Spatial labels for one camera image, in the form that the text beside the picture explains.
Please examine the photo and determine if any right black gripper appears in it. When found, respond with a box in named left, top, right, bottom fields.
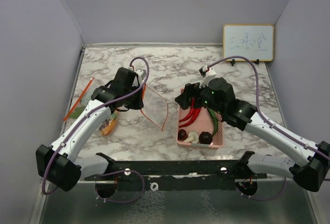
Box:
left=176, top=78, right=225, bottom=115

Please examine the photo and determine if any green cucumber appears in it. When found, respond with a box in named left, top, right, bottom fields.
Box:
left=207, top=109, right=219, bottom=136

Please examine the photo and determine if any clear orange-zip bag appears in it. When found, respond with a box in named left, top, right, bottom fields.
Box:
left=140, top=84, right=169, bottom=131
left=63, top=77, right=120, bottom=137

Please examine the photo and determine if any dark red cherry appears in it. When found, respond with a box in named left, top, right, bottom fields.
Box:
left=177, top=129, right=188, bottom=141

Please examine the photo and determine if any white garlic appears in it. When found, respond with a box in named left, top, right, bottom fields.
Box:
left=184, top=131, right=199, bottom=144

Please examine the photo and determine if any dark mangosteen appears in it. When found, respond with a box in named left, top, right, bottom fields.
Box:
left=199, top=132, right=213, bottom=145

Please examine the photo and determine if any green leaf vegetable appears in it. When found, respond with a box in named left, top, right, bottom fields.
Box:
left=69, top=106, right=86, bottom=119

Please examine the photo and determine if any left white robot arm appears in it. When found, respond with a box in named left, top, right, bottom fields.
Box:
left=36, top=67, right=149, bottom=192

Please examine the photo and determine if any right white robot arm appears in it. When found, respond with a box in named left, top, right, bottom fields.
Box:
left=175, top=78, right=329, bottom=192

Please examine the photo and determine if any pink plastic basket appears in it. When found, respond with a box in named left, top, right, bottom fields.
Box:
left=177, top=98, right=224, bottom=149

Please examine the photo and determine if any small framed whiteboard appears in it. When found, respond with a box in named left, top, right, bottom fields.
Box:
left=223, top=24, right=274, bottom=62

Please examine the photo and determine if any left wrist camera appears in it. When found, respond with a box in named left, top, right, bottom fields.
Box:
left=133, top=69, right=146, bottom=87

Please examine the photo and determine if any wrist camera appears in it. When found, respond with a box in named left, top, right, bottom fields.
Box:
left=133, top=69, right=146, bottom=87
left=199, top=65, right=217, bottom=88

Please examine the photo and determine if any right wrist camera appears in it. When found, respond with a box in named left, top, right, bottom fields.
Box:
left=199, top=65, right=217, bottom=88

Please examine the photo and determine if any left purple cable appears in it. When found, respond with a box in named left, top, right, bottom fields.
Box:
left=41, top=57, right=150, bottom=204

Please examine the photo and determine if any purple cable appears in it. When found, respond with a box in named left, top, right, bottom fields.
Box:
left=41, top=57, right=150, bottom=204
left=207, top=56, right=330, bottom=201

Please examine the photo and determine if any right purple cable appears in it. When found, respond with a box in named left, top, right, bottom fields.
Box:
left=207, top=56, right=330, bottom=201

